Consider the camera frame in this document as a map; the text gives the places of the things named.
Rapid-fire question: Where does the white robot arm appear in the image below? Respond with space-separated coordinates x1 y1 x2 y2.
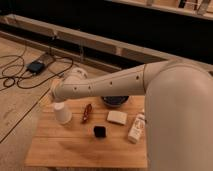
50 61 213 171

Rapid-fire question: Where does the black eraser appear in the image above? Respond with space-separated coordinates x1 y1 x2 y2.
94 126 106 138

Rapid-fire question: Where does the dark bowl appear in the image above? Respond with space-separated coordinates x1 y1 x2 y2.
102 96 129 107

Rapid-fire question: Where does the white rectangular block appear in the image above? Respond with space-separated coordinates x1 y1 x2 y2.
107 111 127 125

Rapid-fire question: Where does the wooden table board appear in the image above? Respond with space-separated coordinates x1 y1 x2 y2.
25 96 147 169

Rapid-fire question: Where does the blue power adapter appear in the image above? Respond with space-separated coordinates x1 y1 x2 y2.
27 61 45 74

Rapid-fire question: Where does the black floor cable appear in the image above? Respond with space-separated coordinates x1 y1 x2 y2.
0 46 75 90

